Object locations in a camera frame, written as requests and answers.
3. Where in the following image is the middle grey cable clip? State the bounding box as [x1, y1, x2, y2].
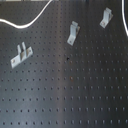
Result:
[67, 21, 80, 45]

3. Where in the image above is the grey cable clip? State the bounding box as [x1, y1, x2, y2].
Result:
[100, 8, 113, 28]
[67, 21, 80, 45]
[10, 43, 33, 68]

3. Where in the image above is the left grey cable clip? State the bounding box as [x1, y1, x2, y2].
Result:
[10, 43, 33, 68]

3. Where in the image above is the white cable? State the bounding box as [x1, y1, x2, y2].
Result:
[0, 0, 128, 37]

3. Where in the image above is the right grey cable clip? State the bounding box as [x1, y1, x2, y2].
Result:
[100, 8, 113, 28]

